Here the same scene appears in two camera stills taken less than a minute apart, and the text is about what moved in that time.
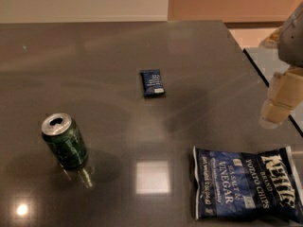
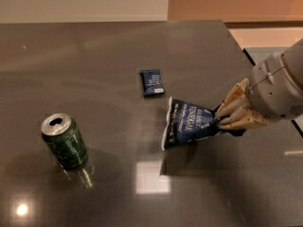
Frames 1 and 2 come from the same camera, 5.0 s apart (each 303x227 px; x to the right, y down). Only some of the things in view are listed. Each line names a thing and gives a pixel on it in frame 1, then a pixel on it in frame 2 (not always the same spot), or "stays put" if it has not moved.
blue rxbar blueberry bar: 151,82 stays put
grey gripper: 292,44 -> 274,87
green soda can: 65,140 stays put
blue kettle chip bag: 258,185 -> 188,123
